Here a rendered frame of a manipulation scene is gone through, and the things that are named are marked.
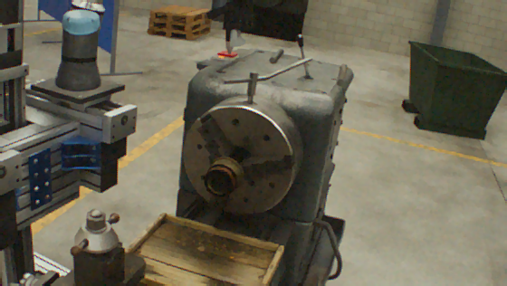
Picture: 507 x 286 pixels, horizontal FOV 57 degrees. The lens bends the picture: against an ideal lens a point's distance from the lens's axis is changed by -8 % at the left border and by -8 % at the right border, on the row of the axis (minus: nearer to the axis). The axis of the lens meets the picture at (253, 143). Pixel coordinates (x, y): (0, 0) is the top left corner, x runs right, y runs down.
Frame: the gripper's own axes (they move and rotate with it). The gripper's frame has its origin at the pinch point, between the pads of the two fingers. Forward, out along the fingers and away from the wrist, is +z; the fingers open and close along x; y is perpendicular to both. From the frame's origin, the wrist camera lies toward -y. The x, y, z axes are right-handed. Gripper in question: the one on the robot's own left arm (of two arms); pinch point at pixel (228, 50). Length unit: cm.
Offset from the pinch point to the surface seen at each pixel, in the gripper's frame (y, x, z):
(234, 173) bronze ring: 25, -62, 17
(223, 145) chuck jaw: 19, -54, 14
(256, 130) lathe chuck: 27, -50, 9
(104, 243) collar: 17, -109, 14
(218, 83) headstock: 8.9, -32.8, 3.8
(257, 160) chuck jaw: 29, -54, 16
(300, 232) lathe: 41, -35, 44
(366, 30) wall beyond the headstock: -4, 942, 93
